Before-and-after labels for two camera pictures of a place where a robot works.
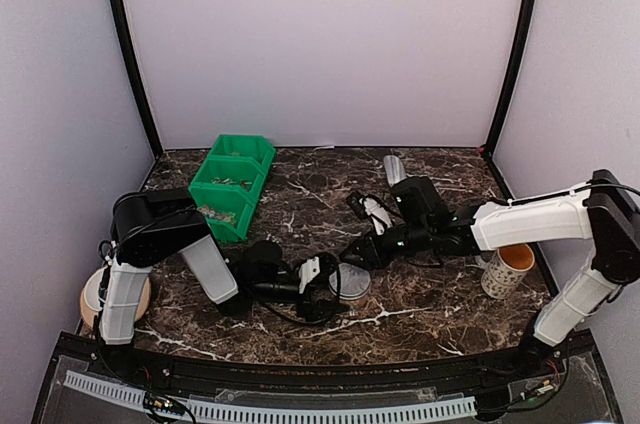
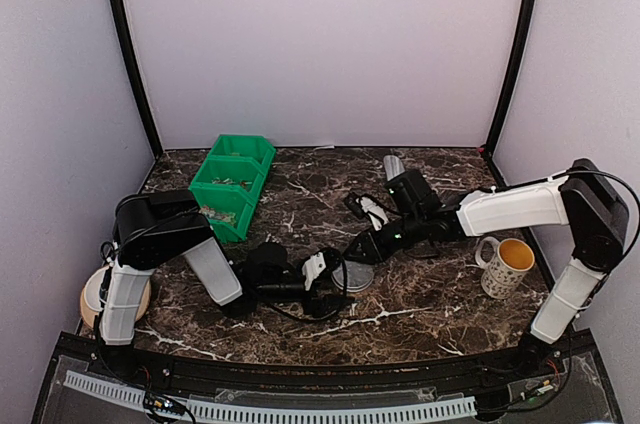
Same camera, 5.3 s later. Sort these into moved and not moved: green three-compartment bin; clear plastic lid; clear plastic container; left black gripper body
Moved: clear plastic container
Not moved: left black gripper body; green three-compartment bin; clear plastic lid
